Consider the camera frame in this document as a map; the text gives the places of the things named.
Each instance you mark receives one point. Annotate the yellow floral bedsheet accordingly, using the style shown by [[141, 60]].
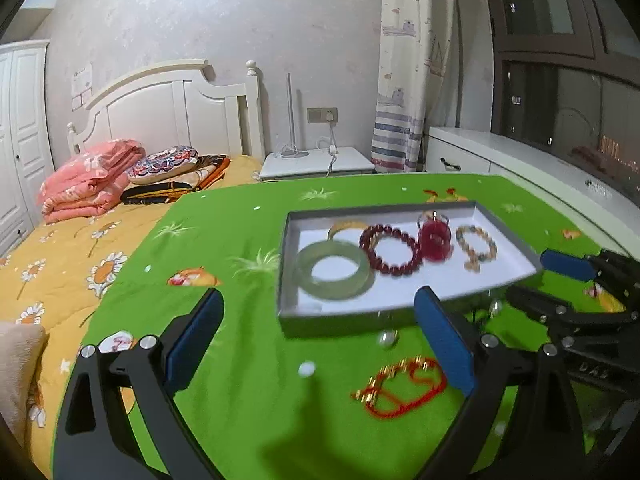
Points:
[[112, 278]]

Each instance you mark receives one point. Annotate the white nightstand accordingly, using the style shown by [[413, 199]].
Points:
[[317, 163]]

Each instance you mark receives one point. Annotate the black orange blanket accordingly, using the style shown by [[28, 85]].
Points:
[[208, 171]]

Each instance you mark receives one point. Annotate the wall power socket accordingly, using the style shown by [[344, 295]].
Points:
[[321, 115]]

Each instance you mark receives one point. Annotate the white bed headboard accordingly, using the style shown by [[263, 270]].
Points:
[[175, 103]]

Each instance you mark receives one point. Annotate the white desk lamp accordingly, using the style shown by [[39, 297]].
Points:
[[290, 148]]

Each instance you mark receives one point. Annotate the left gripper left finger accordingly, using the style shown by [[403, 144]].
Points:
[[95, 440]]

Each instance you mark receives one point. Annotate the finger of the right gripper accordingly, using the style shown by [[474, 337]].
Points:
[[614, 272], [547, 309]]

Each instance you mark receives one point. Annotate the white wardrobe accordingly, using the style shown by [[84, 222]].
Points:
[[26, 158]]

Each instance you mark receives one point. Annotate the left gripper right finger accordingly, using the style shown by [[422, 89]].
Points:
[[543, 437]]

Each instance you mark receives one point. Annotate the dark framed window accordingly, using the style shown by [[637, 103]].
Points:
[[567, 82]]

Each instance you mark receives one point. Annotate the pale green jade bangle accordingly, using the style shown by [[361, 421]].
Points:
[[333, 270]]

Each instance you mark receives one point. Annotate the red rose pendant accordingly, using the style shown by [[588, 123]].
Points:
[[435, 240]]

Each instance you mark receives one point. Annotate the grey shallow tray box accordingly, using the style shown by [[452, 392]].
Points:
[[486, 258]]

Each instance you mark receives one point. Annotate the sailboat print curtain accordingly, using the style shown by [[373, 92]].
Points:
[[415, 42]]

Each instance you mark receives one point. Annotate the green cartoon cloth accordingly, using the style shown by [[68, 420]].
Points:
[[262, 405]]

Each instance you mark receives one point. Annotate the patterned pillow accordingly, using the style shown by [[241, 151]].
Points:
[[162, 165]]

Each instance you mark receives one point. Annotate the thin gold bangles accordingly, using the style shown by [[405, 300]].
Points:
[[344, 226]]

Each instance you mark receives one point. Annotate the folded pink quilt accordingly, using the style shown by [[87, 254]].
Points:
[[89, 184]]

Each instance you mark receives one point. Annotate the white window cabinet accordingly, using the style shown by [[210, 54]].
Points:
[[600, 212]]

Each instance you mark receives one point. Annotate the wall paper notices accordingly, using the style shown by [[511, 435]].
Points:
[[81, 88]]

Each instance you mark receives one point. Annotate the white pearl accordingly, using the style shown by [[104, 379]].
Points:
[[495, 308], [387, 339]]

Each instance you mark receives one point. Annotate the beige plush cushion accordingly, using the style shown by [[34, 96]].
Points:
[[21, 345]]

